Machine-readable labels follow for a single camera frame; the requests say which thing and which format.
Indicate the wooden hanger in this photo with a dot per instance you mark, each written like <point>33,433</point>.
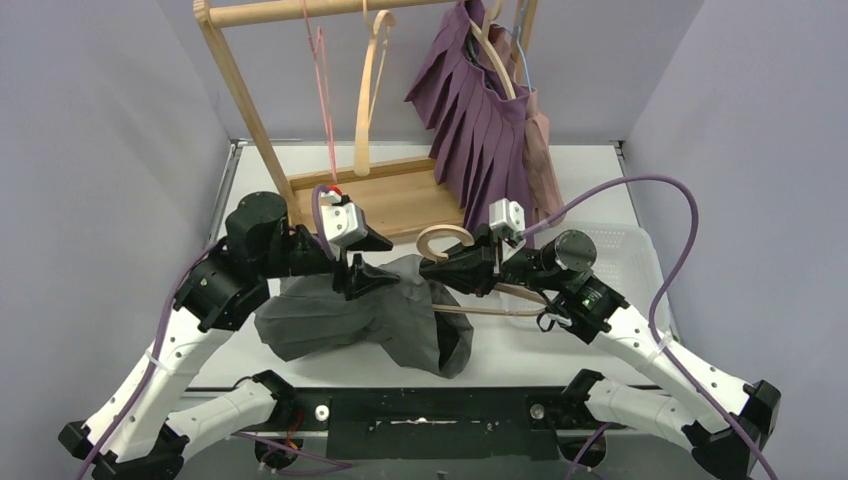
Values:
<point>481,34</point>
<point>439,241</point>
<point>379,27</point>

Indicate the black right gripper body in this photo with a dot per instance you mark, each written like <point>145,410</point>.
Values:
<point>522,268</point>

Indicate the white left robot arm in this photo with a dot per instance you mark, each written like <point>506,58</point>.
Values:
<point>138,433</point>

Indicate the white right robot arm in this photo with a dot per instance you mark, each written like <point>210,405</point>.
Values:
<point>722,421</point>

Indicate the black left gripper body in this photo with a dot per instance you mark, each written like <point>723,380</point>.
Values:
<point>342,266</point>

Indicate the white plastic basket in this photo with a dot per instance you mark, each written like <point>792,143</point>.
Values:
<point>626,261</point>

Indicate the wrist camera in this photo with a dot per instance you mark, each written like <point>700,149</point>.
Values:
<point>343,222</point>
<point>507,221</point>

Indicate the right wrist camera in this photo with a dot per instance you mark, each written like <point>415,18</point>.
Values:
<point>507,221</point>

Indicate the grey green skirt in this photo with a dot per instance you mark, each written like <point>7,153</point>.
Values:
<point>307,317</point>

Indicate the pink pleated skirt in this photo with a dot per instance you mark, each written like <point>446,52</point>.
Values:
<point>543,166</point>

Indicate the blue wire hanger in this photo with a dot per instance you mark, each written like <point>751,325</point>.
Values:
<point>519,37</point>

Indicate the wooden hanger rack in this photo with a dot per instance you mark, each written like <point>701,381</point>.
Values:
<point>398,198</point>

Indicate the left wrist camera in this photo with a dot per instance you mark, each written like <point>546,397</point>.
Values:
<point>343,222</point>

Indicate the pink wire hanger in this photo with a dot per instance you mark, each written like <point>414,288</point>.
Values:
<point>317,47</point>

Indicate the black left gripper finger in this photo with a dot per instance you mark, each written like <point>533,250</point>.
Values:
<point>356,278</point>
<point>363,238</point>

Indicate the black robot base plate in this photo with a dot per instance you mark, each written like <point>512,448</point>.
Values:
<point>434,423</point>

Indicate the purple skirt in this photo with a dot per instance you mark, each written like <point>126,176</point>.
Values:
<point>479,132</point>

